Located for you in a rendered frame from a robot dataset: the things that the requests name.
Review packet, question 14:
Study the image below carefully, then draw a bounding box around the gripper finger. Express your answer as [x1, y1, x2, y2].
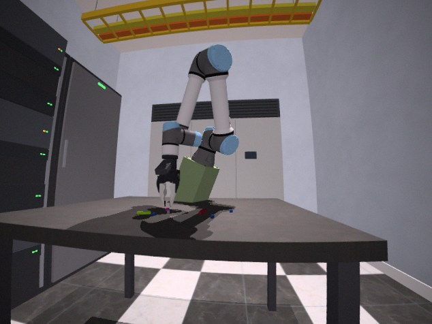
[170, 176, 179, 207]
[157, 176, 167, 207]

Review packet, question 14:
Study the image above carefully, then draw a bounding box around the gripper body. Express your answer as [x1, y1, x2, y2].
[159, 155, 180, 183]

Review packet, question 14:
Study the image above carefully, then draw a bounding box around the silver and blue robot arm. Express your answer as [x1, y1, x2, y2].
[161, 44, 238, 167]

